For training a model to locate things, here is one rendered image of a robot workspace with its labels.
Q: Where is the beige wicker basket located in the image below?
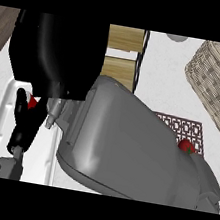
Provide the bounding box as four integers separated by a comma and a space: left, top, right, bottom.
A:
172, 36, 220, 147

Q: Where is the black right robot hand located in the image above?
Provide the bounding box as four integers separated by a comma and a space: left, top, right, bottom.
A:
1, 7, 111, 108

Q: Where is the grey rounded object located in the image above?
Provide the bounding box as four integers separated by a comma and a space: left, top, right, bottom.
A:
165, 32, 190, 45

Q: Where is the maroon patterned placemat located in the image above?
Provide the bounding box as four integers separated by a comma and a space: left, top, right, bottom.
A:
148, 111, 212, 158

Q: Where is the wooden tiered shelf, black frame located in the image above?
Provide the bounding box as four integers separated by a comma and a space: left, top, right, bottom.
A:
98, 23, 153, 95

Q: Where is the brown wooden panel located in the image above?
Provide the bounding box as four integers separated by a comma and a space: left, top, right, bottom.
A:
0, 4, 22, 76

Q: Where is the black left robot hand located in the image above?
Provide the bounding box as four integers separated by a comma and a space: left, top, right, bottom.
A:
5, 86, 52, 159

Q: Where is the red fruit with green stem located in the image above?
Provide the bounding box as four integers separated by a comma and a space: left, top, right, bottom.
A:
176, 137, 198, 156

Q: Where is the red and white object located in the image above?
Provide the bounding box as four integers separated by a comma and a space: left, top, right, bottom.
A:
25, 92, 41, 112

